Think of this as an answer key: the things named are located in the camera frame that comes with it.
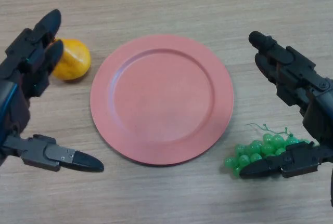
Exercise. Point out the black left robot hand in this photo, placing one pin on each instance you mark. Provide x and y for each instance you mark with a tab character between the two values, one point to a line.
18	78

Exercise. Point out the yellow orange fruit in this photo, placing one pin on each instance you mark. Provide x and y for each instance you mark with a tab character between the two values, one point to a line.
75	63

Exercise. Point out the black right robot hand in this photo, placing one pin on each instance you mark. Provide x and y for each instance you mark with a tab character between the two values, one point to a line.
296	76

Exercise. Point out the pink round plate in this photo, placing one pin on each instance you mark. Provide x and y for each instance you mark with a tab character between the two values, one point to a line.
161	99

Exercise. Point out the green grapes bunch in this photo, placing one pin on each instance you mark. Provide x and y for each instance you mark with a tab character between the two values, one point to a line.
256	147

